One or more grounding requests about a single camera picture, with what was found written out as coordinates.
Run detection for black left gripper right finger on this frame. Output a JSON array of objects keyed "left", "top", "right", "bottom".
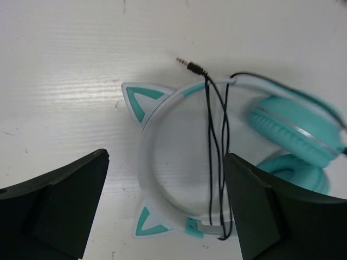
[{"left": 224, "top": 153, "right": 346, "bottom": 259}]

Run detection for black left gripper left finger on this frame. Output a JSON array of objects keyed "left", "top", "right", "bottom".
[{"left": 1, "top": 149, "right": 109, "bottom": 259}]

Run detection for black teal headphone audio cable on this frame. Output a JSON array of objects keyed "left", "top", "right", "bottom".
[{"left": 175, "top": 56, "right": 347, "bottom": 241}]

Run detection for teal cat-ear headphones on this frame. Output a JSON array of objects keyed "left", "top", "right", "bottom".
[{"left": 121, "top": 72, "right": 346, "bottom": 239}]

